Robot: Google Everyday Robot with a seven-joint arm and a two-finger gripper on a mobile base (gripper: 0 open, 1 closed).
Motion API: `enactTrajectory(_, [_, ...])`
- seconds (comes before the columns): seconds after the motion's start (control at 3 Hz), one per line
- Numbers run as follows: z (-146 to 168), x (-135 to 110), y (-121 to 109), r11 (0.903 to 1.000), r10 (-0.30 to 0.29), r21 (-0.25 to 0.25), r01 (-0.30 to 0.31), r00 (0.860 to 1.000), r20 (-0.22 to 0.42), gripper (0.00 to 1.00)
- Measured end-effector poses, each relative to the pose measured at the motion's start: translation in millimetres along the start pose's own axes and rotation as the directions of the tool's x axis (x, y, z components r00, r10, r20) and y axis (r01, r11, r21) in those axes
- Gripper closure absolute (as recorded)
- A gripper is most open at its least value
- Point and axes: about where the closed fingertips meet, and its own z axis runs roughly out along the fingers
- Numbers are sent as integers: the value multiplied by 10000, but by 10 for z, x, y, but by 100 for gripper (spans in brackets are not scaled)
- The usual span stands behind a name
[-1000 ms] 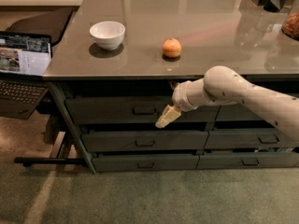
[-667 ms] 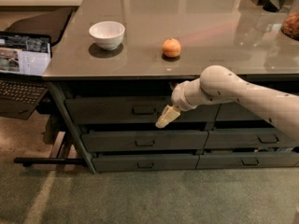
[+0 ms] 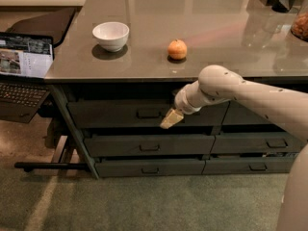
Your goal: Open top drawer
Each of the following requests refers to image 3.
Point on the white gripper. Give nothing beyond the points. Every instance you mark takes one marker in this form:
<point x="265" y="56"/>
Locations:
<point x="181" y="104"/>

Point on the grey drawer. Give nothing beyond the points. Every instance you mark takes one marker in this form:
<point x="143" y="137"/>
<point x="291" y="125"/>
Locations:
<point x="147" y="145"/>
<point x="237" y="114"/>
<point x="129" y="168"/>
<point x="232" y="164"/>
<point x="233" y="143"/>
<point x="128" y="113"/>

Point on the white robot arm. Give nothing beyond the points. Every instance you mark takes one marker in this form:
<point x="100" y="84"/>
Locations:
<point x="288" y="109"/>

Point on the open black laptop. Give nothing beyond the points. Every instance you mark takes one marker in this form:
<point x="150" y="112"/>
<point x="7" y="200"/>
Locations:
<point x="24" y="62"/>

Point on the orange round fruit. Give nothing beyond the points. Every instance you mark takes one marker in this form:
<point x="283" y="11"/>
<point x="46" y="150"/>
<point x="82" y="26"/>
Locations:
<point x="177" y="49"/>

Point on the white ceramic bowl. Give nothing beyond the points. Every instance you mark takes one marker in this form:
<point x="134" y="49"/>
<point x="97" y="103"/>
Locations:
<point x="111" y="36"/>

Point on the glass jar with snacks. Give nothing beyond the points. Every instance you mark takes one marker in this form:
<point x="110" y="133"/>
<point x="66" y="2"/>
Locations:
<point x="300" y="25"/>

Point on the grey drawer cabinet frame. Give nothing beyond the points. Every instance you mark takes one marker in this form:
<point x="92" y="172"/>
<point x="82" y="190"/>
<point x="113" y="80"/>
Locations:
<point x="65" y="93"/>

